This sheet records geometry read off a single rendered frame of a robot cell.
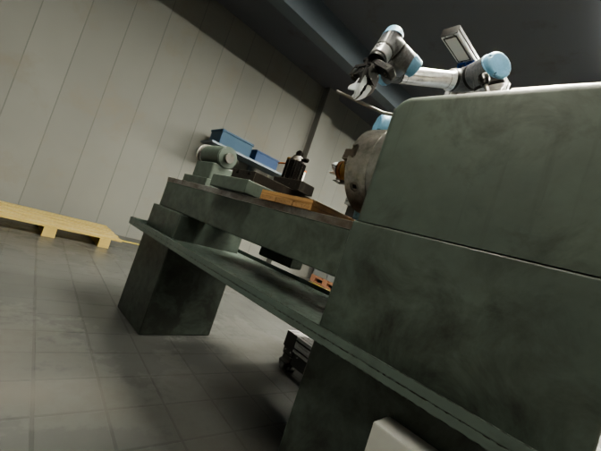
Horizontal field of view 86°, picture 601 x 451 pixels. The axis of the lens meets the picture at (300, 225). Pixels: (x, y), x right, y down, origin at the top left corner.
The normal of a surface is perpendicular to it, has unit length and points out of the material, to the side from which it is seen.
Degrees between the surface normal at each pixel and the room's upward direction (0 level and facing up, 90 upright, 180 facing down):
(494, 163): 90
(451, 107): 90
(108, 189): 90
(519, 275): 90
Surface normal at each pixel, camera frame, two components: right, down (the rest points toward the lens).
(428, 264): -0.66, -0.25
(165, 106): 0.62, 0.18
